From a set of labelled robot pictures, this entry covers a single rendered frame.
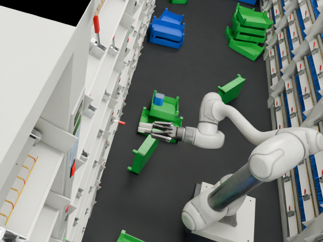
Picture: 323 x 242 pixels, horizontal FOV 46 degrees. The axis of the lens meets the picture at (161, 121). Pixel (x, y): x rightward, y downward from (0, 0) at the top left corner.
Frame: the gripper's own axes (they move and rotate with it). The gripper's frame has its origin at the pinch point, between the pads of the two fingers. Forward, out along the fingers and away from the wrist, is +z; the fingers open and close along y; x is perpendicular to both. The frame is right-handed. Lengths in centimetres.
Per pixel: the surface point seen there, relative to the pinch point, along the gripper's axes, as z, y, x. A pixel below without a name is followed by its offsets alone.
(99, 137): 13, -44, 37
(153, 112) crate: 1, 58, -43
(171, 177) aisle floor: -19, 16, -59
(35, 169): 7, -103, 95
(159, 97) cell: -2, 78, -47
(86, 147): 11, -65, 56
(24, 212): 6, -110, 94
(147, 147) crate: -1.0, 18.7, -36.4
